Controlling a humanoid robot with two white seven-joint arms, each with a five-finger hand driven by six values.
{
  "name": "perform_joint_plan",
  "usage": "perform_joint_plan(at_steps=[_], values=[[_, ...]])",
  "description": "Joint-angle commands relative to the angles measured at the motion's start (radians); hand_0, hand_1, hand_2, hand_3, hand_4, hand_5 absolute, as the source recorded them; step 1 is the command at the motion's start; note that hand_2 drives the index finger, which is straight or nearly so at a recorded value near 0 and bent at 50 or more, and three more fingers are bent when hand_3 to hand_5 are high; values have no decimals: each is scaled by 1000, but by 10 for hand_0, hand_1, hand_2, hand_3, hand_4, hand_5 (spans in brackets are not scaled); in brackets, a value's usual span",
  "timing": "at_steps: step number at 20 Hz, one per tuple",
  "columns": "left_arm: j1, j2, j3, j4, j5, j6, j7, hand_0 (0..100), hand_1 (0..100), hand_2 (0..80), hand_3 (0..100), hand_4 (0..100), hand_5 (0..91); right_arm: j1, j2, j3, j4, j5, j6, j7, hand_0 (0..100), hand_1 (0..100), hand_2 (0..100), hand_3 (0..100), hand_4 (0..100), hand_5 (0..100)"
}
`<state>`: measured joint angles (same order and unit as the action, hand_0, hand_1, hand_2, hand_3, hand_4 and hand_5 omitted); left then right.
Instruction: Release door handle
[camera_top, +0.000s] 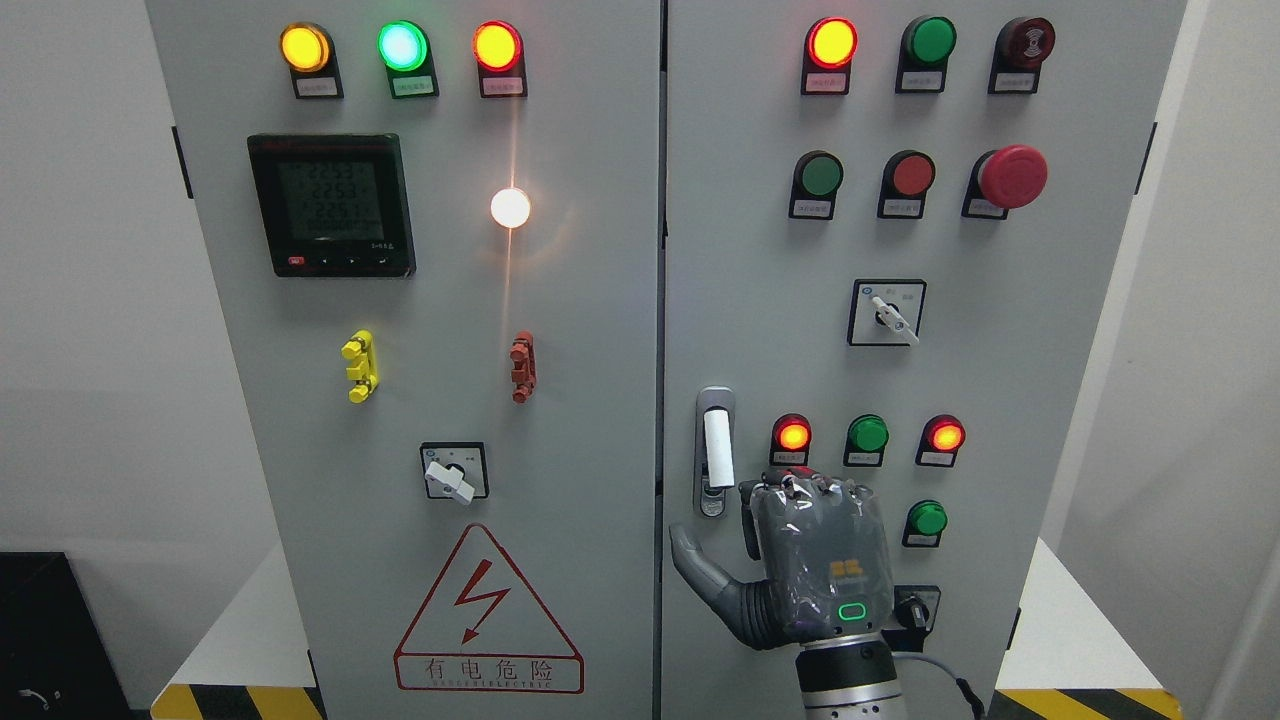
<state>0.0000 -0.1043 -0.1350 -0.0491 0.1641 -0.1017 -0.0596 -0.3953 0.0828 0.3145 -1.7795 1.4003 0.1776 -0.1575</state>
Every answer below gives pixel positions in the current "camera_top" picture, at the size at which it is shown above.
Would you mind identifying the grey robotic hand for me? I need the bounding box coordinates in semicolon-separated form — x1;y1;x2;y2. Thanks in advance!
669;466;893;650

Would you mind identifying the silver door handle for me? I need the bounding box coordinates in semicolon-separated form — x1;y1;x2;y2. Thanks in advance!
694;386;736;518

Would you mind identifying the grey right cabinet door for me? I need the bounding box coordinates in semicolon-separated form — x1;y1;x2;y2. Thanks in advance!
664;1;1187;702

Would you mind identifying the grey cabinet door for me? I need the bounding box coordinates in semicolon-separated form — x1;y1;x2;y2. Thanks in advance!
147;1;660;719
664;1;1187;702

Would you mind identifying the grey left cabinet door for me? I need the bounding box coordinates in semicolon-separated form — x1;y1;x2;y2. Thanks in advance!
147;1;660;719

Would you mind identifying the red-orange indicator light left door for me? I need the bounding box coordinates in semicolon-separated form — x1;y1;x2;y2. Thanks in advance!
472;20;529;97

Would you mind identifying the green push button lower right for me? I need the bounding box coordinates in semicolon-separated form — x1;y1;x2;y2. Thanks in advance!
901;498;948;550

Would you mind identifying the green push button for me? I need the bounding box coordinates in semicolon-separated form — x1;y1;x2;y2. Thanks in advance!
788;150;844;222
901;498;948;550

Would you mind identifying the red lit indicator middle left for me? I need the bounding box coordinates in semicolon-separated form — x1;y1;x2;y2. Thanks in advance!
769;413;812;466

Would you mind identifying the red lit indicator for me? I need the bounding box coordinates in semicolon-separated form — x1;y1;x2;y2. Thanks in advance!
915;414;966;468
769;413;812;466
800;15;859;96

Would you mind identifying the green indicator middle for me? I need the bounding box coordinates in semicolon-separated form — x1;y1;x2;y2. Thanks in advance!
844;414;890;468

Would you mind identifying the red lit indicator middle right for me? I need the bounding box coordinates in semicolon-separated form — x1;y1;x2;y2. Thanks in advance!
915;414;966;468

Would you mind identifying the white platform with hazard stripes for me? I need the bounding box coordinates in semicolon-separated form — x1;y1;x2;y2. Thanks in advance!
150;543;1183;719

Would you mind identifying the red electric hazard warning sticker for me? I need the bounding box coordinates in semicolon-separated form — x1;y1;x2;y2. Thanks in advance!
394;523;585;694

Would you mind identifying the red terminal connector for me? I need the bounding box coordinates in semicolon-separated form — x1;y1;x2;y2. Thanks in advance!
509;331;538;404

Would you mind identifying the green push button upper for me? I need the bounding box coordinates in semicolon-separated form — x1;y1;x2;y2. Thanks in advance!
788;150;844;222

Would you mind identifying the red push button upper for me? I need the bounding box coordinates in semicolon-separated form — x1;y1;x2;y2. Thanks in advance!
877;150;936;220

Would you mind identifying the red emergency stop button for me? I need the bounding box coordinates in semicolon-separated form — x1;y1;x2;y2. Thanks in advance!
961;143;1050;220

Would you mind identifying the white lit indicator light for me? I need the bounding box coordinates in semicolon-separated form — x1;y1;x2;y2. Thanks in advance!
489;187;532;231

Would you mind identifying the yellow terminal connector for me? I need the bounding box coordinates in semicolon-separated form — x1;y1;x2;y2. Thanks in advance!
340;329;380;404

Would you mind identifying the red lit indicator top right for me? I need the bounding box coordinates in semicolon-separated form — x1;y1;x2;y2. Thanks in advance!
800;15;859;96

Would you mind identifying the green indicator top right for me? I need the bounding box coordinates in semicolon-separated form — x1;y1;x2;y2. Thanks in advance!
895;15;957;94

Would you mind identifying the dark red buzzer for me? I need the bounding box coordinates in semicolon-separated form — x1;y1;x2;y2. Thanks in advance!
988;17;1056;95

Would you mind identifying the black digital power meter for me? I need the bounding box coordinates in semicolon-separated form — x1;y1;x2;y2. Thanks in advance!
247;133;416;277

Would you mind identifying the green lit indicator light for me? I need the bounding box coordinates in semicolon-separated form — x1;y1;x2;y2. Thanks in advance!
378;20;438;99

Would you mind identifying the yellow indicator light top left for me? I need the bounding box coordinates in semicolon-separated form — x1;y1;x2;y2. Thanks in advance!
279;22;344;99

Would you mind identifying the black box lower left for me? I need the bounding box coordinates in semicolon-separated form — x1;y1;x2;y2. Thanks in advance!
1;552;133;719

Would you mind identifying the black selector switch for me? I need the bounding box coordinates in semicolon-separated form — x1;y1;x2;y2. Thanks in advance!
882;584;942;637

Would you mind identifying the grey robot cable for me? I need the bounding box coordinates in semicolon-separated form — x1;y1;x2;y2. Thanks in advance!
890;652;987;720

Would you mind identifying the upper right white selector switch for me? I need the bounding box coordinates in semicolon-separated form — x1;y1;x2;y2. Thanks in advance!
847;279;927;346

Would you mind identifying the left door white selector switch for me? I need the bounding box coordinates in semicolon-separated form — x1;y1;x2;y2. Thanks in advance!
420;441;490;505

